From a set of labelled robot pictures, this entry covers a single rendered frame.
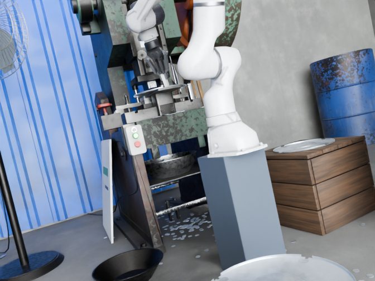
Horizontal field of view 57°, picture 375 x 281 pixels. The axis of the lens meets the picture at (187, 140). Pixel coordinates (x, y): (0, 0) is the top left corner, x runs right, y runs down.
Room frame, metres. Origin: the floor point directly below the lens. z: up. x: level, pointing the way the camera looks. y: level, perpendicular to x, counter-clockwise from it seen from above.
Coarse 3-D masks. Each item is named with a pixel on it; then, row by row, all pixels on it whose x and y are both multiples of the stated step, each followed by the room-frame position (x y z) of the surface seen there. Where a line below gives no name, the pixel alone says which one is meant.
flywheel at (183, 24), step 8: (192, 0) 2.07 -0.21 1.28; (176, 8) 2.35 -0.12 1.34; (184, 8) 2.16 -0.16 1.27; (192, 8) 2.12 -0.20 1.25; (184, 16) 2.27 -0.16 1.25; (192, 16) 2.16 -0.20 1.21; (184, 24) 2.29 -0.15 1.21; (192, 24) 2.19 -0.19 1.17; (184, 32) 2.32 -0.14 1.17; (192, 32) 2.21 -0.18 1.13; (184, 40) 2.31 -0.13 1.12
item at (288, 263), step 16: (272, 256) 0.78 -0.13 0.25; (288, 256) 0.76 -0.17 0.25; (224, 272) 0.75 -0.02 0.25; (240, 272) 0.74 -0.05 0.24; (256, 272) 0.73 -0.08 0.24; (272, 272) 0.71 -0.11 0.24; (288, 272) 0.69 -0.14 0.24; (304, 272) 0.68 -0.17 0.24; (320, 272) 0.67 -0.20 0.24; (336, 272) 0.65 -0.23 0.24
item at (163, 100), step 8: (160, 88) 1.70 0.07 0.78; (168, 88) 1.72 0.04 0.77; (176, 88) 1.77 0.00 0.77; (152, 96) 1.86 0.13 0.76; (160, 96) 1.83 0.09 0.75; (168, 96) 1.84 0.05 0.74; (160, 104) 1.82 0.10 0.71; (168, 104) 1.84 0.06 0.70; (160, 112) 1.82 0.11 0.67; (168, 112) 1.84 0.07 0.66
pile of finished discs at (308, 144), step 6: (330, 138) 1.68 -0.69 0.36; (288, 144) 1.81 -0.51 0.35; (294, 144) 1.78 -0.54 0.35; (300, 144) 1.69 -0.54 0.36; (306, 144) 1.64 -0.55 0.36; (312, 144) 1.61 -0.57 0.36; (318, 144) 1.60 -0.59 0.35; (324, 144) 1.53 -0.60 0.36; (276, 150) 1.72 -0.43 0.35; (282, 150) 1.67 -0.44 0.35; (288, 150) 1.63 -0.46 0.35; (294, 150) 1.59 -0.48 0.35; (300, 150) 1.54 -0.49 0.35
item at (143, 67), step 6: (138, 42) 1.91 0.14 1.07; (144, 42) 1.92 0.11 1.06; (138, 48) 1.91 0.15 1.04; (144, 48) 1.92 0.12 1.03; (138, 54) 1.89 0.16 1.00; (144, 54) 1.90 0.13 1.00; (138, 60) 1.90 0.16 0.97; (144, 60) 1.88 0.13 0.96; (132, 66) 2.01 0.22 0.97; (138, 66) 1.90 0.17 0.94; (144, 66) 1.89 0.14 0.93; (138, 72) 1.92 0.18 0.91; (144, 72) 1.91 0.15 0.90; (150, 72) 1.91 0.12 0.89
